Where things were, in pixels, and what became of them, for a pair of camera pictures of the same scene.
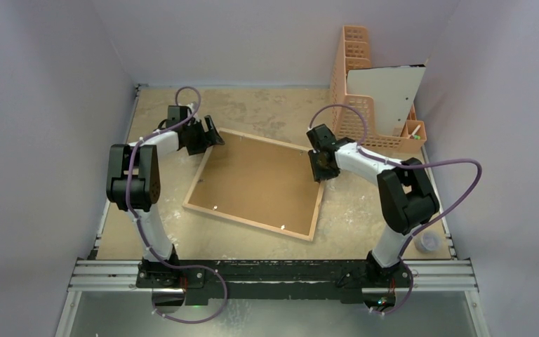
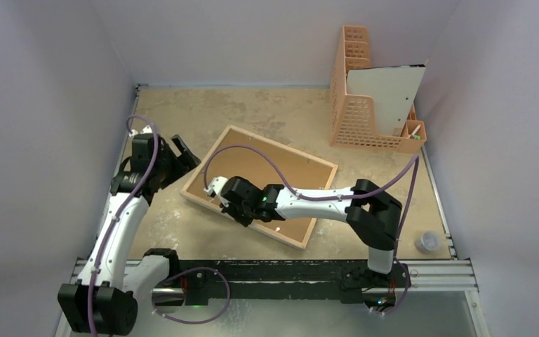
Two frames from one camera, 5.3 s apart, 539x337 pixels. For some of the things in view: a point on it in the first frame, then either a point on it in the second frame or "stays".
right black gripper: x=322 y=164 to x=231 y=204
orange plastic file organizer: x=354 y=115 stays
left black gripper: x=202 y=147 to x=183 y=163
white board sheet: x=394 y=90 stays
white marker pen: x=416 y=129 stays
